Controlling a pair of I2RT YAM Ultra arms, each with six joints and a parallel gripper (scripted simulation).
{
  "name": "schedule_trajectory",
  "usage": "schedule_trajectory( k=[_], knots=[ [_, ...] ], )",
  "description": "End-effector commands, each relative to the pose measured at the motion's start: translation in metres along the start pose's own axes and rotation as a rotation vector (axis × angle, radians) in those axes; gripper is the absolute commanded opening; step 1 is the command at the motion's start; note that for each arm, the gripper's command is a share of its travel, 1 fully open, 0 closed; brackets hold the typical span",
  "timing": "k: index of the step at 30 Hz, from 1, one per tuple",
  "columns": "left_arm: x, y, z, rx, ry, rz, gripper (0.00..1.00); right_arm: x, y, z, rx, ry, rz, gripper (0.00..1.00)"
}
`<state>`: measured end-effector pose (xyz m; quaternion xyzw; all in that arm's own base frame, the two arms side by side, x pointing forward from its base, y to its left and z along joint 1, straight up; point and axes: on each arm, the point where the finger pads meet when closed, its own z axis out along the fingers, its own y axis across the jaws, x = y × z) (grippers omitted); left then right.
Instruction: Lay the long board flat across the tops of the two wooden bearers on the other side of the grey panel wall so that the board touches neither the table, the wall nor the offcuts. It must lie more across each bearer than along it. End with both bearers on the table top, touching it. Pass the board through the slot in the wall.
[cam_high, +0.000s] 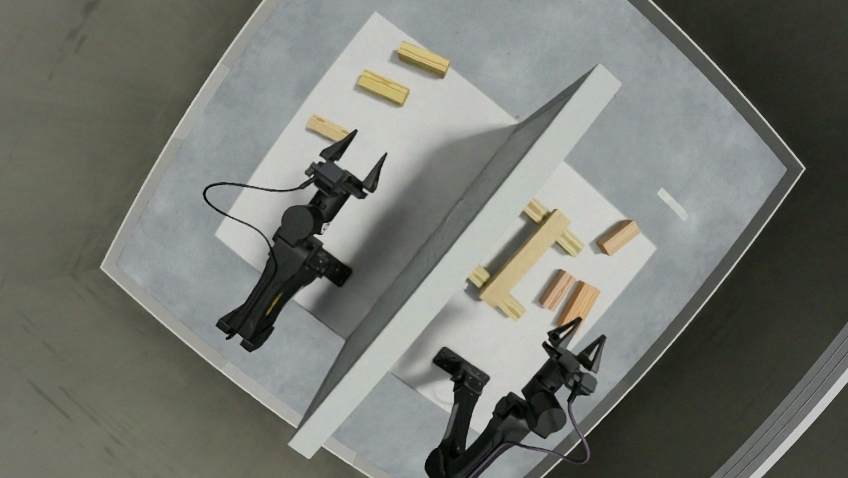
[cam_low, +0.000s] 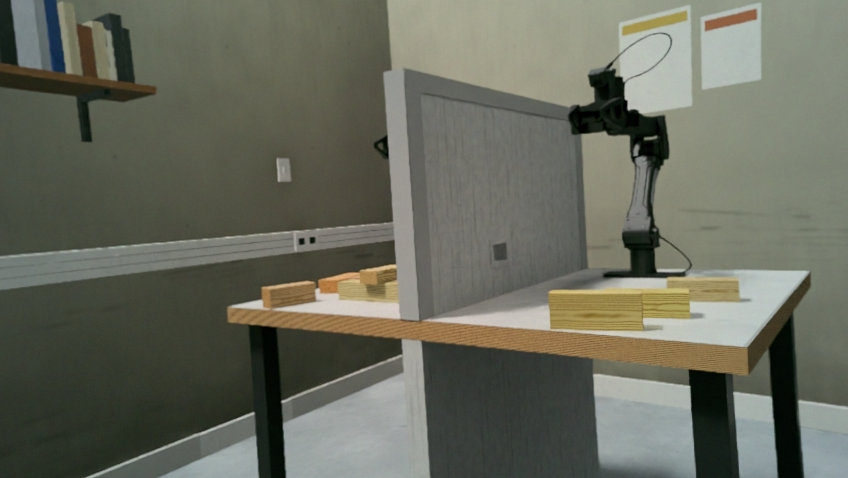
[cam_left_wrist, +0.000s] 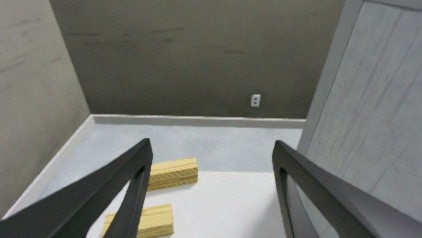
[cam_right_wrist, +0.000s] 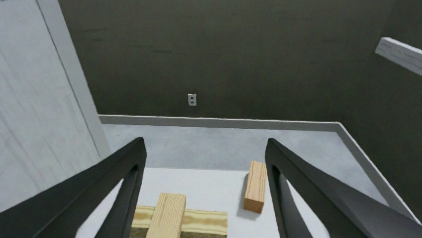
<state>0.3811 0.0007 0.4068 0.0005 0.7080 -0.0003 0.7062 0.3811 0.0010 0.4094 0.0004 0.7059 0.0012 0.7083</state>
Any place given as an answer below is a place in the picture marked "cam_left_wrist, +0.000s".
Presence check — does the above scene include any grey panel wall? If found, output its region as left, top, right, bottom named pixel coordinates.
left=296, top=0, right=422, bottom=222

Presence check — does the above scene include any light brown wood block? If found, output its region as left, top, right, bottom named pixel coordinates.
left=101, top=203, right=174, bottom=238

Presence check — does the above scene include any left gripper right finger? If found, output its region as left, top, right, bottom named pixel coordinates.
left=271, top=140, right=422, bottom=238

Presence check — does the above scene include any light wooden block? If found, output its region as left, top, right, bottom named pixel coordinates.
left=147, top=157, right=198, bottom=192

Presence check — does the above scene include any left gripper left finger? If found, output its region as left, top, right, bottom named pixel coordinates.
left=0, top=138, right=153, bottom=238

